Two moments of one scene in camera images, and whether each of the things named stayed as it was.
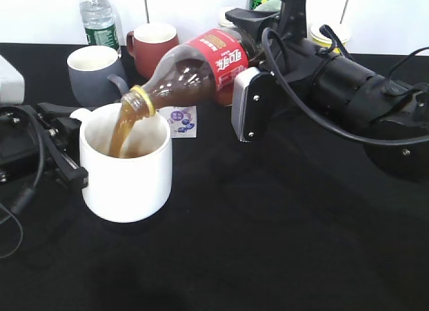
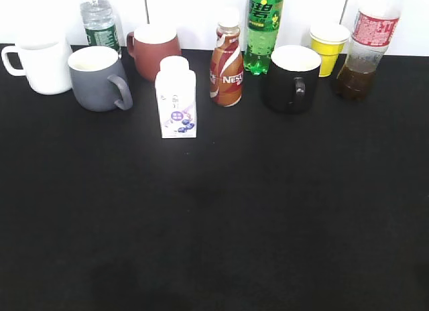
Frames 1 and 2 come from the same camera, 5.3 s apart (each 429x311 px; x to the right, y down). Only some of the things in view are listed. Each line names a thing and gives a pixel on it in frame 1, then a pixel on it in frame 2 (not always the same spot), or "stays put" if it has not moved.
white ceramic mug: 129,162 -> 47,63
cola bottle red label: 228,51 -> 378,14
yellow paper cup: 339,32 stays put
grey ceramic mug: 96,75 stays put
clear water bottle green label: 99,23 stays put
